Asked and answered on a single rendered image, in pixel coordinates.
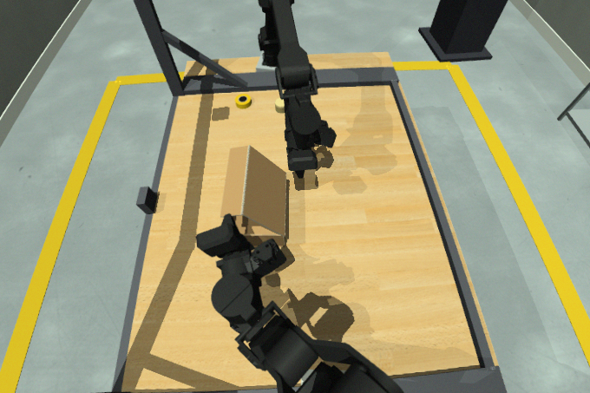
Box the brown cardboard box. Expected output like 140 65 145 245
220 146 286 248

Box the yellow roll of tape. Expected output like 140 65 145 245
235 94 252 109

